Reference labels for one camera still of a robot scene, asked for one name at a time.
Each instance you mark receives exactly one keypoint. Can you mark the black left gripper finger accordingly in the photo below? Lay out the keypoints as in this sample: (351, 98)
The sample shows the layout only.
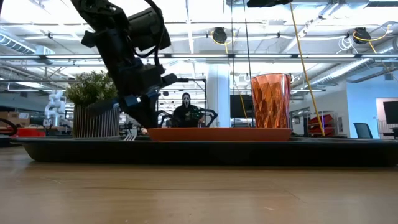
(152, 112)
(135, 110)

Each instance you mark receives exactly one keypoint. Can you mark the black plastic tray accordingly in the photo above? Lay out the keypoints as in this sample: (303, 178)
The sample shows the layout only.
(186, 154)

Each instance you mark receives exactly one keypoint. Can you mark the orange plate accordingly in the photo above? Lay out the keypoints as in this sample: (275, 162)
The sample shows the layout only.
(217, 134)

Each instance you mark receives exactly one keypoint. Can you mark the orange faceted cup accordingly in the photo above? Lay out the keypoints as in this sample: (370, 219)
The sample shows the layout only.
(270, 102)

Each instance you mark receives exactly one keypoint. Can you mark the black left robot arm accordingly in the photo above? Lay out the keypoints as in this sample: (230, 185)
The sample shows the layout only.
(93, 12)

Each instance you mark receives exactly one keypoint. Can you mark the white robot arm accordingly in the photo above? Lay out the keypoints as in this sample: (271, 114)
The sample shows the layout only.
(56, 102)

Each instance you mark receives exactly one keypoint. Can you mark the person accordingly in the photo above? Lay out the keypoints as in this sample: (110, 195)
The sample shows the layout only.
(186, 116)

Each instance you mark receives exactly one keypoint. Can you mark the potted plant in striped pot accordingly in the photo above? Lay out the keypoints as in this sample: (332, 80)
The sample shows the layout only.
(93, 124)

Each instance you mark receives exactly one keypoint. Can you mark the white pillar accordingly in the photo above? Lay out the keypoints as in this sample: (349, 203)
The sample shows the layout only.
(217, 93)

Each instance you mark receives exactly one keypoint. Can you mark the black monitor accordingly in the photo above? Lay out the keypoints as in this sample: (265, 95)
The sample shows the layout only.
(391, 112)
(237, 105)

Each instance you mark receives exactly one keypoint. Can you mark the red storage bin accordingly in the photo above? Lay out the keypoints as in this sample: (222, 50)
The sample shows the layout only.
(31, 132)

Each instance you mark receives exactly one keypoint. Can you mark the cardboard box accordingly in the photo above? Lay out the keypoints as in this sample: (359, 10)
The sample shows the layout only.
(12, 119)

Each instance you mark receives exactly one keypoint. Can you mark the red shelf rack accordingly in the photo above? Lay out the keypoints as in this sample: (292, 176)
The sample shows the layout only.
(323, 121)

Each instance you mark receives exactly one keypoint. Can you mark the blue office chair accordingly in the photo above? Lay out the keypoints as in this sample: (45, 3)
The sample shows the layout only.
(362, 130)

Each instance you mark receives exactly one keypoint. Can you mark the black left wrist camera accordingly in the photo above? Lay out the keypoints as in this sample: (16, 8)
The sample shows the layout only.
(149, 28)

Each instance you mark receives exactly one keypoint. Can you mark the black robot station frame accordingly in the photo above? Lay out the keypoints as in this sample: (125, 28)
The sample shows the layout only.
(205, 90)

